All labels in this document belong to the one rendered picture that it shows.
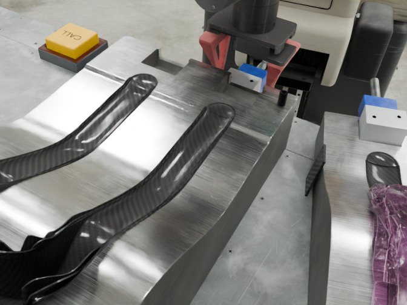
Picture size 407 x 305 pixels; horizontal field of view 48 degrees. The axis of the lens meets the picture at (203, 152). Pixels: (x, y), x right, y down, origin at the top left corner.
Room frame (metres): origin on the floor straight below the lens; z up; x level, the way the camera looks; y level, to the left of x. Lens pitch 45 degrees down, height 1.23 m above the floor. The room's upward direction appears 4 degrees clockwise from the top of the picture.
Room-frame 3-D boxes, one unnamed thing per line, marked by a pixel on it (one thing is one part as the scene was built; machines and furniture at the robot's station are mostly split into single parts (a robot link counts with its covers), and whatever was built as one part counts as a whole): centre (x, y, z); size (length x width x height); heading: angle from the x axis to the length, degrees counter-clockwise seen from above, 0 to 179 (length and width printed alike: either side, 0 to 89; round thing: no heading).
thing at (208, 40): (0.54, -0.03, 0.88); 0.07 x 0.07 x 0.09; 64
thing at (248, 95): (0.45, -0.04, 0.87); 0.05 x 0.05 x 0.04; 64
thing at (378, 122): (0.47, -0.23, 0.86); 0.13 x 0.05 x 0.05; 171
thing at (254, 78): (0.56, -0.07, 0.83); 0.13 x 0.05 x 0.05; 153
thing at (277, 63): (0.52, -0.07, 0.88); 0.07 x 0.07 x 0.09; 64
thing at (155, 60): (0.50, 0.06, 0.87); 0.05 x 0.05 x 0.04; 64
